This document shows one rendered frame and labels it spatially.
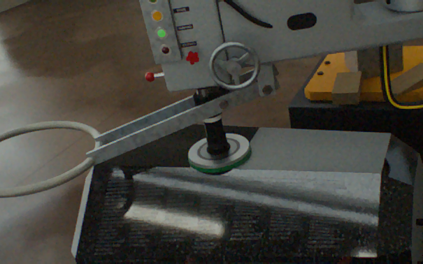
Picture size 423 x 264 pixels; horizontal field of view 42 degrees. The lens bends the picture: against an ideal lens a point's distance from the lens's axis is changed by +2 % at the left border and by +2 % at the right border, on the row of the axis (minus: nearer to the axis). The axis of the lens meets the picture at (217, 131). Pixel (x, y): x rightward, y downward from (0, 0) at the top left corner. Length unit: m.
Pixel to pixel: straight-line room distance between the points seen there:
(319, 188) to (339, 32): 0.47
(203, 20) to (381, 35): 0.50
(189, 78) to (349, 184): 0.58
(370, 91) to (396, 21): 0.68
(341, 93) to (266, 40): 0.65
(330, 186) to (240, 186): 0.29
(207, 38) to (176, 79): 0.16
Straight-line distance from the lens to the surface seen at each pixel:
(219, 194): 1.81
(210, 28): 1.60
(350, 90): 2.20
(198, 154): 1.87
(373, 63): 2.39
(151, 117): 1.91
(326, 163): 1.76
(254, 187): 1.77
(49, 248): 3.21
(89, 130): 2.10
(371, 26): 1.64
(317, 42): 1.63
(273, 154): 1.84
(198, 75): 1.65
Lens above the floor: 1.75
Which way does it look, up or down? 27 degrees down
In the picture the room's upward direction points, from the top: 12 degrees counter-clockwise
